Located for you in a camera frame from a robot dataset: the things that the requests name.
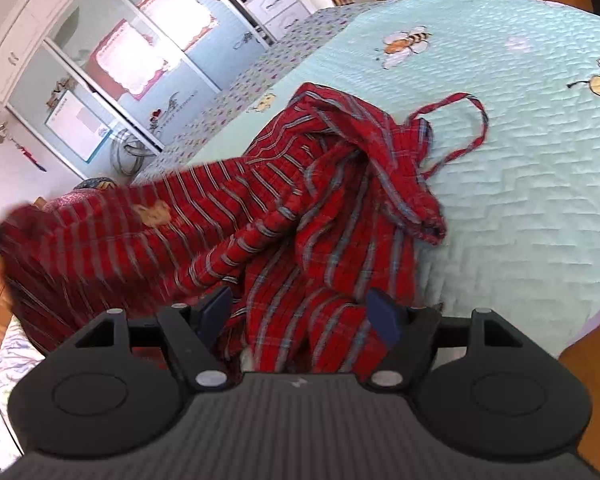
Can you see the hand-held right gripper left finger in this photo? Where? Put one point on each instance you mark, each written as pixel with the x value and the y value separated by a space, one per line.
pixel 215 308

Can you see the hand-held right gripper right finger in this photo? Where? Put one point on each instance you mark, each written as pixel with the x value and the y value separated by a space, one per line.
pixel 385 320

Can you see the red plaid shirt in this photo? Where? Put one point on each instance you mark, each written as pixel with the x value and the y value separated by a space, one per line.
pixel 305 220

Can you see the blue yellow patterned cushion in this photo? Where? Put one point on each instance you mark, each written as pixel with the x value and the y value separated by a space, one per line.
pixel 94 183

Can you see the mint bee print bedspread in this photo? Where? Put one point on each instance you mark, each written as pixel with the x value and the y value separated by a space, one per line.
pixel 505 185

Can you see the pink knitted cloth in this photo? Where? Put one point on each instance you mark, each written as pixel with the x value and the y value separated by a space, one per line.
pixel 60 201

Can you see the white sliding door wardrobe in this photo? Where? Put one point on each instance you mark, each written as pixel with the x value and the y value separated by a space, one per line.
pixel 200 55

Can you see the pink bordered poster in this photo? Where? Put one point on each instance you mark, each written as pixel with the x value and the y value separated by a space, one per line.
pixel 130 60

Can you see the white drawer cabinet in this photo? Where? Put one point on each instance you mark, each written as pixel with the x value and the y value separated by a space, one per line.
pixel 280 7

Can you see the red tassel wall ornament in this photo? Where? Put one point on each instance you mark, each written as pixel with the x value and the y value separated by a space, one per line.
pixel 27 152

